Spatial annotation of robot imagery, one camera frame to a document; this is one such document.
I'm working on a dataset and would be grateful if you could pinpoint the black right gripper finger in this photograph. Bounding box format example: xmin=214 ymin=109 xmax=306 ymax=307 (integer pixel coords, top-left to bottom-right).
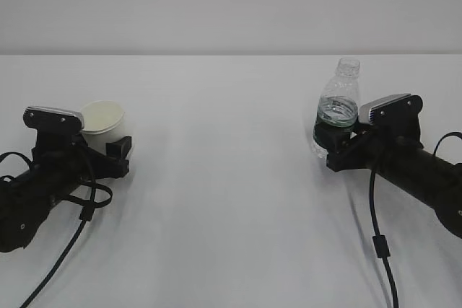
xmin=313 ymin=122 xmax=354 ymax=153

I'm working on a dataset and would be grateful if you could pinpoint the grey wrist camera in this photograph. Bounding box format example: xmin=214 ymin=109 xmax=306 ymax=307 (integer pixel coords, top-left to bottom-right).
xmin=358 ymin=93 xmax=423 ymax=126
xmin=22 ymin=106 xmax=84 ymax=135

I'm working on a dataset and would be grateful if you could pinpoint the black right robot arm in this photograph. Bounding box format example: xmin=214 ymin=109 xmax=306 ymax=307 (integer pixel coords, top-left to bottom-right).
xmin=313 ymin=118 xmax=461 ymax=237

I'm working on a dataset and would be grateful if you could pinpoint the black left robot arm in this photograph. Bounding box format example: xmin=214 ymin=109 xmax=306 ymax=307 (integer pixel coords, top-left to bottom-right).
xmin=1 ymin=133 xmax=132 ymax=252

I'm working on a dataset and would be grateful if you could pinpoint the black left camera cable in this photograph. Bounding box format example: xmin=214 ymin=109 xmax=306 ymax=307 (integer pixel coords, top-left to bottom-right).
xmin=0 ymin=134 xmax=113 ymax=308

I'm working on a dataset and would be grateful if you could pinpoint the clear water bottle green label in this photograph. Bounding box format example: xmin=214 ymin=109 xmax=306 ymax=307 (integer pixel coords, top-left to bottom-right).
xmin=312 ymin=58 xmax=360 ymax=159

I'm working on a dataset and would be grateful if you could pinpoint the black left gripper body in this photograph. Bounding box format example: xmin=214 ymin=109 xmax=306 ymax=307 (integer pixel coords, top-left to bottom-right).
xmin=30 ymin=131 xmax=129 ymax=193

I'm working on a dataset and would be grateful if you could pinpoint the black right camera cable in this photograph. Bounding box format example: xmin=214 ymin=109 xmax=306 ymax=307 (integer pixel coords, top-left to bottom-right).
xmin=367 ymin=133 xmax=462 ymax=308

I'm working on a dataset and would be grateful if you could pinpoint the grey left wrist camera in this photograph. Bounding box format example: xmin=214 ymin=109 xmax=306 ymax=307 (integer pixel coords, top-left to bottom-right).
xmin=22 ymin=106 xmax=84 ymax=135

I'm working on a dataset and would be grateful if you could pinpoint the black camera cable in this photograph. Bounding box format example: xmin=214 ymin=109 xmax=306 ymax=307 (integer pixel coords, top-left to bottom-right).
xmin=0 ymin=134 xmax=113 ymax=308
xmin=367 ymin=133 xmax=462 ymax=308

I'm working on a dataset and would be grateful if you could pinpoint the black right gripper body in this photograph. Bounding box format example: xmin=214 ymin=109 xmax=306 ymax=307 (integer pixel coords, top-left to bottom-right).
xmin=326 ymin=124 xmax=396 ymax=172

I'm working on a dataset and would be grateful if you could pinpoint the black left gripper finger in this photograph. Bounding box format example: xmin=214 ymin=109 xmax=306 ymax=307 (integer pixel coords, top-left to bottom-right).
xmin=105 ymin=136 xmax=132 ymax=159

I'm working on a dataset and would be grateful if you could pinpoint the white paper cup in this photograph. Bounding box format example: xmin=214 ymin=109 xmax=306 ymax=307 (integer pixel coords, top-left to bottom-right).
xmin=80 ymin=100 xmax=134 ymax=154

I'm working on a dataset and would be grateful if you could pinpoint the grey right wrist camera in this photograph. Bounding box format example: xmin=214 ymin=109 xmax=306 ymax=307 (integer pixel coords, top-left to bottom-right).
xmin=358 ymin=93 xmax=423 ymax=126

